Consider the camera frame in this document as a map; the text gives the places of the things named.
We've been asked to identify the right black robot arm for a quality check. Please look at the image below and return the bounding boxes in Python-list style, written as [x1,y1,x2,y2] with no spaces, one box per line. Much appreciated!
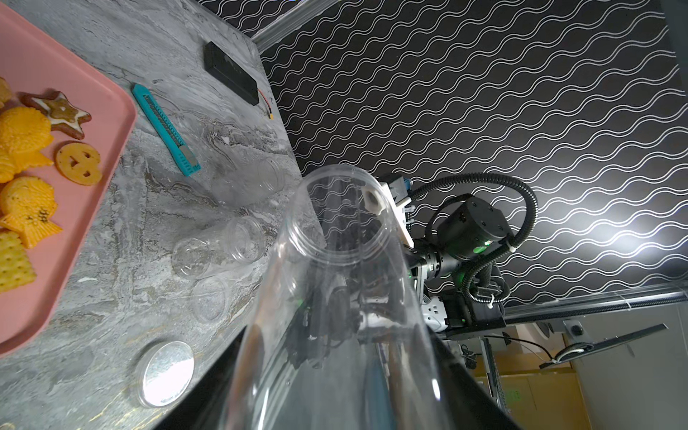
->
[394,173,539,340]

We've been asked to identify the clear jar brown cookies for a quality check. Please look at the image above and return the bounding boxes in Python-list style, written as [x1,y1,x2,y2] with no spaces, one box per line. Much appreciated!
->
[171,216,266,281]

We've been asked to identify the orange ring cookie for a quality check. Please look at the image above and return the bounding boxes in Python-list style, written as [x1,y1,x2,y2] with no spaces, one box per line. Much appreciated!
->
[55,143,102,186]

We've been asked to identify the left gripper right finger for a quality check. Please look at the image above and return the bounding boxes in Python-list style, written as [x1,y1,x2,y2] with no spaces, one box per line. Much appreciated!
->
[428,330,520,430]

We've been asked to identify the teal utility knife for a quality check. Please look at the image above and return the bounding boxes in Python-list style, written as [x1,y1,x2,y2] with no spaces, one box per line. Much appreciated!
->
[132,83,201,177]

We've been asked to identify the clear jar orange cookies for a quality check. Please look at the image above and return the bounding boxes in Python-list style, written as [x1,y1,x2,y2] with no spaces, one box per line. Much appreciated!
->
[224,165,451,429]

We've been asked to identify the black battery pack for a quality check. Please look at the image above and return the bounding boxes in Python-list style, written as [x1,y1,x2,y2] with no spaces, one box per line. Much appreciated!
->
[202,41,259,106]

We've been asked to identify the pink plastic tray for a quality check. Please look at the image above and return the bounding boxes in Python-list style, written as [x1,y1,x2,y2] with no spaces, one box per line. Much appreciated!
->
[1,5,137,356]

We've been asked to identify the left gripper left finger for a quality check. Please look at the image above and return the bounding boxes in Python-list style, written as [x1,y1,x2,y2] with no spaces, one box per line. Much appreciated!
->
[155,327,247,429]

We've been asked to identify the brown bear cookie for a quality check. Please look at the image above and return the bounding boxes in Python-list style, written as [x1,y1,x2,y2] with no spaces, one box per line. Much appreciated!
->
[20,91,92,141]

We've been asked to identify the yellow heart cookie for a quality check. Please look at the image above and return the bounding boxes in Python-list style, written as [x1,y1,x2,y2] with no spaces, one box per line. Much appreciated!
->
[1,107,54,184]

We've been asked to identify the yellow square waffle cookie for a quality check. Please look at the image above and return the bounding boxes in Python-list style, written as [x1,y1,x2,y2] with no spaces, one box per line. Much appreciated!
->
[0,230,37,293]

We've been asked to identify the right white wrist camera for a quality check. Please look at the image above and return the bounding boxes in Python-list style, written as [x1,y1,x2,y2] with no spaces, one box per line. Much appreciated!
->
[362,174,415,248]

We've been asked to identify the orange fish cookie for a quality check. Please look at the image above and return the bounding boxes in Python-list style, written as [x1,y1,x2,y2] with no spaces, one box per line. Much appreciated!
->
[1,177,63,249]

